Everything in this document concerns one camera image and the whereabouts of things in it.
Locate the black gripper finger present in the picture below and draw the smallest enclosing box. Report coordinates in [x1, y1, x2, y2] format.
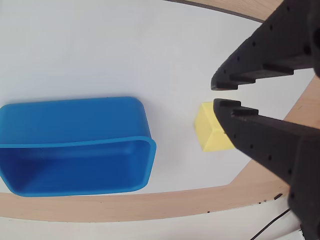
[211, 0, 320, 91]
[213, 98, 320, 240]

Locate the yellow cube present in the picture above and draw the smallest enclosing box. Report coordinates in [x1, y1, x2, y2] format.
[194, 101, 236, 153]

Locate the white rectangular mat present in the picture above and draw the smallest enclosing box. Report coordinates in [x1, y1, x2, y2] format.
[0, 0, 315, 195]

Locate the blue rectangular bin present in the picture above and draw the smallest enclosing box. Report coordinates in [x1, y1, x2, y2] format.
[0, 96, 158, 198]

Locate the thin black cable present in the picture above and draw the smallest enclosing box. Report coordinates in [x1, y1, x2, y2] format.
[249, 208, 292, 240]

